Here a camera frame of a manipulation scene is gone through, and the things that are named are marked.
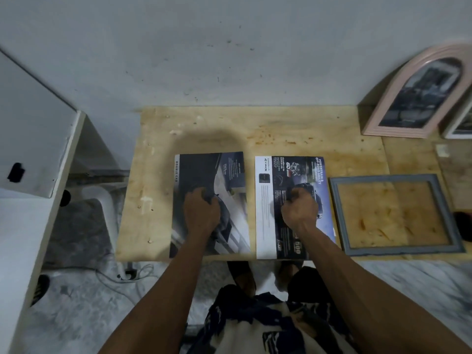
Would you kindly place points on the black shorts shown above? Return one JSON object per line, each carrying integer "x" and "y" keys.
{"x": 308, "y": 285}

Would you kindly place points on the white panel board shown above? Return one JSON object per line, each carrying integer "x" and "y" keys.
{"x": 33, "y": 132}

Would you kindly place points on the person's leg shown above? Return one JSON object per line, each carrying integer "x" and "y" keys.
{"x": 287, "y": 272}
{"x": 244, "y": 278}

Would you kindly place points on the pink arched picture frame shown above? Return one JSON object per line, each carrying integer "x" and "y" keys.
{"x": 391, "y": 95}

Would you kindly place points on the person's right forearm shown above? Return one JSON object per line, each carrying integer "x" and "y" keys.
{"x": 368, "y": 298}

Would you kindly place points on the person's left forearm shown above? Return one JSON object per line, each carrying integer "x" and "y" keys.
{"x": 166, "y": 298}

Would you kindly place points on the white desk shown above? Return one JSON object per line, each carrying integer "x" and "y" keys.
{"x": 22, "y": 235}

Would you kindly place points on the dark printed car brochure page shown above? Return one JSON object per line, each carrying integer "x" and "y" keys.
{"x": 269, "y": 206}

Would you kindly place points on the person's left hand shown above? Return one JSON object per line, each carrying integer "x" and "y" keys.
{"x": 201, "y": 215}

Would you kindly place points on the black shoe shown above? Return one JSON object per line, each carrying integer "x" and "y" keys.
{"x": 40, "y": 288}

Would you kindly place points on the small white paper scrap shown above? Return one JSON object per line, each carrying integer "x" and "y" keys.
{"x": 441, "y": 150}

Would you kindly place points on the white rectangular picture frame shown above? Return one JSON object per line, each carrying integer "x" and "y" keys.
{"x": 461, "y": 127}

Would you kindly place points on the grey rectangular picture frame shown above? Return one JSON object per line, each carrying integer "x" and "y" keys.
{"x": 341, "y": 213}

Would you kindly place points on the person's right leg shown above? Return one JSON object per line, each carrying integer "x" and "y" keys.
{"x": 287, "y": 272}

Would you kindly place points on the person's left fingers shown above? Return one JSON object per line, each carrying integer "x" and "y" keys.
{"x": 197, "y": 195}

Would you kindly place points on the black clip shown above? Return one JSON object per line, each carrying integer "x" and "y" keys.
{"x": 15, "y": 172}

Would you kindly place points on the white plastic chair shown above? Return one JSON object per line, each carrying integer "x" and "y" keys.
{"x": 101, "y": 202}

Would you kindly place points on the person's right fingers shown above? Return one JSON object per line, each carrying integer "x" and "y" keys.
{"x": 298, "y": 197}

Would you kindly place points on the dark round object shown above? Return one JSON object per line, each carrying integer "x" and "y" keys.
{"x": 464, "y": 225}

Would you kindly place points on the person's right hand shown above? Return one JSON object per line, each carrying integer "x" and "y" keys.
{"x": 300, "y": 213}

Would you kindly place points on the grey white car brochure page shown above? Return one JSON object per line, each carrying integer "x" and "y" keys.
{"x": 232, "y": 217}

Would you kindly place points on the black plug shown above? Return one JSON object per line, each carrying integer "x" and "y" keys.
{"x": 128, "y": 274}

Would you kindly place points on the white navy patterned shirt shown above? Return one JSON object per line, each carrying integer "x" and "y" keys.
{"x": 239, "y": 328}

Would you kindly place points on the person's left leg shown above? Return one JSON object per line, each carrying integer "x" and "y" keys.
{"x": 244, "y": 278}

